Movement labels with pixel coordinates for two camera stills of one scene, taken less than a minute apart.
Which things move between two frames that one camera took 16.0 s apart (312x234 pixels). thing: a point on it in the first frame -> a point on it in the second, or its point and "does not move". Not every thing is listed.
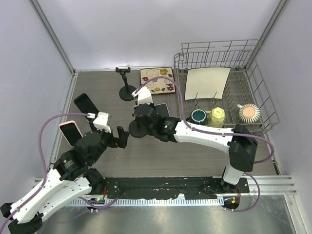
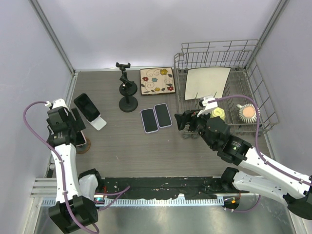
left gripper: (122, 141) -> (78, 123)
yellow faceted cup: (217, 117) does not move
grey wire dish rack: (224, 85) does not move
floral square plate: (159, 86) does not move
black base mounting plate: (170, 187) does not move
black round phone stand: (137, 129) -> (127, 104)
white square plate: (206, 83) does not move
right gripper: (151, 105) -> (188, 116)
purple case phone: (162, 109) does not move
